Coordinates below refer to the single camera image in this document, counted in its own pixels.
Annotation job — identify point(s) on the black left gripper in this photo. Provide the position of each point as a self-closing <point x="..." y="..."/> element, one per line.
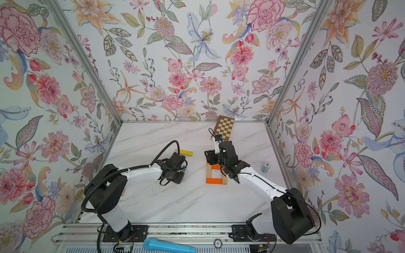
<point x="181" y="178"/>

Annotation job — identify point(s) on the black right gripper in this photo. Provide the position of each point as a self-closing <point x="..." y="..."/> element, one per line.
<point x="212" y="157"/>

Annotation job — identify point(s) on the orange block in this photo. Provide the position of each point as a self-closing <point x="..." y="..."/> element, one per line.
<point x="216" y="167"/>
<point x="214" y="181"/>

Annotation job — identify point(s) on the natural wood block diagonal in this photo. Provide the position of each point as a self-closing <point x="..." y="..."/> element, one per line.
<point x="224" y="179"/>

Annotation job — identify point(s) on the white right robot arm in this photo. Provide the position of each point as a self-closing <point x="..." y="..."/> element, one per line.
<point x="290" y="217"/>

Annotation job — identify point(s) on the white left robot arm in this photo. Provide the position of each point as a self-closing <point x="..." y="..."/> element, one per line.
<point x="103" y="194"/>

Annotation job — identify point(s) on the wooden chessboard box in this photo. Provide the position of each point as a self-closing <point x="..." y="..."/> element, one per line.
<point x="223" y="127"/>

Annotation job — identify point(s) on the blue poker chip stack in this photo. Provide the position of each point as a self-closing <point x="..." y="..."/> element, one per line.
<point x="265" y="167"/>

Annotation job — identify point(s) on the blue microphone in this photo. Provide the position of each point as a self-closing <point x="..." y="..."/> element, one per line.
<point x="153" y="244"/>

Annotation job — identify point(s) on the small round gauge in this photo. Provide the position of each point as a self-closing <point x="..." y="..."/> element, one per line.
<point x="217" y="243"/>

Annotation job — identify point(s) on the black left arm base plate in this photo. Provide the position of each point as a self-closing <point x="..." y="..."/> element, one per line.
<point x="130" y="233"/>

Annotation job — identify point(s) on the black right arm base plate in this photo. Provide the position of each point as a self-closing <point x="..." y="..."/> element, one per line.
<point x="247" y="233"/>

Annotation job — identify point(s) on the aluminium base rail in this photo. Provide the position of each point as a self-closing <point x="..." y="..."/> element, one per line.
<point x="179" y="233"/>

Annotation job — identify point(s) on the aluminium right corner post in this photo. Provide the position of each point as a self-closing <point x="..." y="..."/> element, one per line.
<point x="319" y="14"/>

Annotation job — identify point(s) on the aluminium corner post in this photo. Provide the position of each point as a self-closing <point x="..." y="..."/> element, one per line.
<point x="72" y="38"/>
<point x="319" y="14"/>

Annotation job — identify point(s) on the aluminium left corner post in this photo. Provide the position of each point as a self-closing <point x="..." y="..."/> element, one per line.
<point x="72" y="38"/>

